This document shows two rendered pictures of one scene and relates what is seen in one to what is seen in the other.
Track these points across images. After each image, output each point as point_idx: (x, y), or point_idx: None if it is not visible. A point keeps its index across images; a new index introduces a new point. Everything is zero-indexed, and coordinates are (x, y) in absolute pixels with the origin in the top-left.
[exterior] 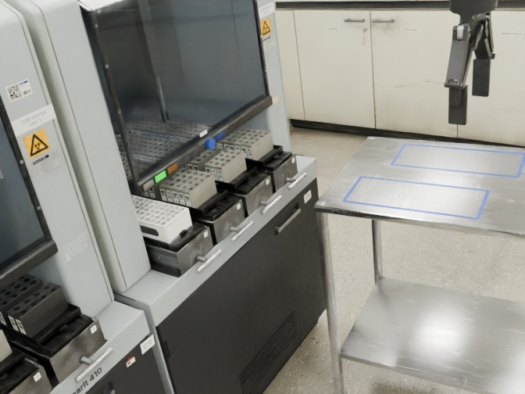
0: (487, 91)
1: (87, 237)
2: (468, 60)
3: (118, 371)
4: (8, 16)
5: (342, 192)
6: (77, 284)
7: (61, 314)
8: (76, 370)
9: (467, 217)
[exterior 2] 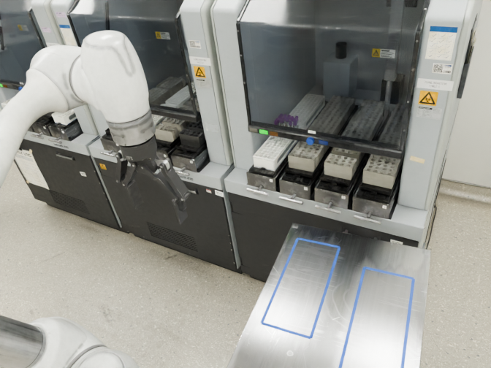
0: (177, 220)
1: (218, 128)
2: (126, 174)
3: (201, 188)
4: (196, 7)
5: (311, 236)
6: (210, 143)
7: (196, 147)
8: (181, 169)
9: (264, 315)
